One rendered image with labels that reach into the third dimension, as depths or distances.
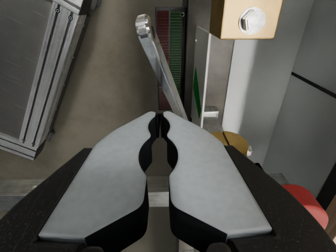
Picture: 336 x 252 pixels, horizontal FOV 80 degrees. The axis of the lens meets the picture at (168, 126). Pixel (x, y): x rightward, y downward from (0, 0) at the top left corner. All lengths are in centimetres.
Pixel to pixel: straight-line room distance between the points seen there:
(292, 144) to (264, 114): 9
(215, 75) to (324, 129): 21
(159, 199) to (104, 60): 91
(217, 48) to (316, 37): 19
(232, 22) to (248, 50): 26
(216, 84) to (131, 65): 76
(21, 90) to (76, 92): 27
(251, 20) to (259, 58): 29
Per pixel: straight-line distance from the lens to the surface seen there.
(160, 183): 29
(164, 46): 35
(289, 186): 29
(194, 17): 35
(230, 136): 27
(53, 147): 148
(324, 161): 45
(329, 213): 36
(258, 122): 54
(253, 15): 20
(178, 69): 36
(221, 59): 37
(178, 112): 15
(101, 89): 116
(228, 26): 20
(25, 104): 110
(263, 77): 49
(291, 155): 52
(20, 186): 35
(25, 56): 101
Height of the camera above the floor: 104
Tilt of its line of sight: 59 degrees down
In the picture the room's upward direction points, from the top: 177 degrees clockwise
